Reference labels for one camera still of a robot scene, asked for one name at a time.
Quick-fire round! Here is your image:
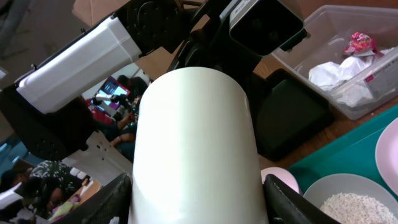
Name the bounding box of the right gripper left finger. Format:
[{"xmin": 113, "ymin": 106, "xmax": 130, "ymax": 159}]
[{"xmin": 55, "ymin": 173, "xmax": 132, "ymax": 224}]

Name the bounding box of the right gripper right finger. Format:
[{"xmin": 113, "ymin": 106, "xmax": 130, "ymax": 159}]
[{"xmin": 263, "ymin": 174, "xmax": 340, "ymax": 224}]

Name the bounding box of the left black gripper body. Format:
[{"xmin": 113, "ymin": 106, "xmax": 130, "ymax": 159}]
[{"xmin": 168, "ymin": 0, "xmax": 261, "ymax": 81}]

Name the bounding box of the white rice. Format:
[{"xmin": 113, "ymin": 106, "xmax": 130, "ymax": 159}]
[{"xmin": 320, "ymin": 193, "xmax": 397, "ymax": 224}]

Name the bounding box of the grey bowl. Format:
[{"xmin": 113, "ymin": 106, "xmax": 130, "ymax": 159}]
[{"xmin": 303, "ymin": 174, "xmax": 397, "ymax": 217}]

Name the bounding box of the white cup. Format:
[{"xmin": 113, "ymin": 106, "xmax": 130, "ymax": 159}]
[{"xmin": 132, "ymin": 67, "xmax": 268, "ymax": 223}]

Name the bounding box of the white tissue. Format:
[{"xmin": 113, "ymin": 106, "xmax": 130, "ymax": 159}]
[{"xmin": 308, "ymin": 55, "xmax": 378, "ymax": 108}]

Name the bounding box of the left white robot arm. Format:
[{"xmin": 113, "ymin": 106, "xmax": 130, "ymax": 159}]
[{"xmin": 1, "ymin": 1, "xmax": 261, "ymax": 161}]

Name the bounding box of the clear plastic waste bin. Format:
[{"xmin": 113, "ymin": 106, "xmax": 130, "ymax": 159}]
[{"xmin": 272, "ymin": 5, "xmax": 397, "ymax": 120}]

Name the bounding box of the small pink plate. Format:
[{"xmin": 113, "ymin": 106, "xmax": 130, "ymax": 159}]
[{"xmin": 261, "ymin": 167, "xmax": 302, "ymax": 195}]

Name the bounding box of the teal serving tray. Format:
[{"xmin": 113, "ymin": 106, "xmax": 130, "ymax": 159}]
[{"xmin": 288, "ymin": 106, "xmax": 397, "ymax": 198}]

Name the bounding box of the large white plate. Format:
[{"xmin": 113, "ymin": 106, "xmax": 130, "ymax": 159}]
[{"xmin": 375, "ymin": 118, "xmax": 397, "ymax": 195}]

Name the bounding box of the red snack wrapper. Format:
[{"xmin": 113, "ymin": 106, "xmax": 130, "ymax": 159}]
[{"xmin": 343, "ymin": 32, "xmax": 377, "ymax": 57}]

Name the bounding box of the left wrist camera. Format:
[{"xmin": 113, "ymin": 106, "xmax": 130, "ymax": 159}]
[{"xmin": 229, "ymin": 0, "xmax": 308, "ymax": 56}]

